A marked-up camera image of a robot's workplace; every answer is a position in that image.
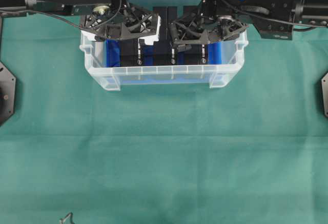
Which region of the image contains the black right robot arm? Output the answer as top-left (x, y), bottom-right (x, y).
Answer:
top-left (169, 0), bottom-right (327, 46)

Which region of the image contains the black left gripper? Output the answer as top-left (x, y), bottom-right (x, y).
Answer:
top-left (79, 3), bottom-right (159, 40)

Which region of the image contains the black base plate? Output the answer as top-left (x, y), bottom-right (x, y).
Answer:
top-left (321, 73), bottom-right (328, 118)
top-left (0, 62), bottom-right (16, 126)

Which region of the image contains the green table cloth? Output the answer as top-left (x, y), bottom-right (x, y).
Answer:
top-left (1, 15), bottom-right (327, 223)

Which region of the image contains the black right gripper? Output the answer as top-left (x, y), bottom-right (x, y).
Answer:
top-left (170, 0), bottom-right (249, 52)

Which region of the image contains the clear plastic storage case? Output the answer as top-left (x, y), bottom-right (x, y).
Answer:
top-left (80, 0), bottom-right (249, 91)

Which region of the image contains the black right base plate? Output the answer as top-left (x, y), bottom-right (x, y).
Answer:
top-left (321, 73), bottom-right (328, 118)

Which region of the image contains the black wire clip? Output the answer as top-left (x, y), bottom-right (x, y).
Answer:
top-left (59, 212), bottom-right (74, 224)

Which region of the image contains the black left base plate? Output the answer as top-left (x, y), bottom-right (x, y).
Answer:
top-left (0, 62), bottom-right (16, 126)

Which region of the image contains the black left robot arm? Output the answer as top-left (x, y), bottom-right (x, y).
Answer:
top-left (1, 0), bottom-right (161, 45)

